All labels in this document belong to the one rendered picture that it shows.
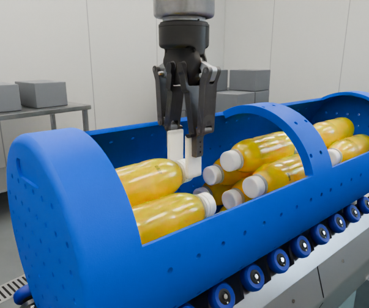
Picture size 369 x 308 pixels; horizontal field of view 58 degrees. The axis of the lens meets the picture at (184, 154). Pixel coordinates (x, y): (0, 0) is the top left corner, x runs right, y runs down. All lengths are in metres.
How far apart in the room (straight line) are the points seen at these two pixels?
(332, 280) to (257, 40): 5.53
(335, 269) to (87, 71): 3.89
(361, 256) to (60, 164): 0.77
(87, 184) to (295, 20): 5.64
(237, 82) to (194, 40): 3.93
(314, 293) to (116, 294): 0.50
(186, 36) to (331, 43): 5.21
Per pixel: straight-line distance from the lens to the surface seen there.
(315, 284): 0.77
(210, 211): 0.51
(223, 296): 0.56
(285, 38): 5.93
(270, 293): 0.65
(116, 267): 0.35
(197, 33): 0.49
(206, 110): 0.48
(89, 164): 0.36
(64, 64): 4.21
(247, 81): 4.33
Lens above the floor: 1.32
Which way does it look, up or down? 16 degrees down
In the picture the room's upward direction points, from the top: straight up
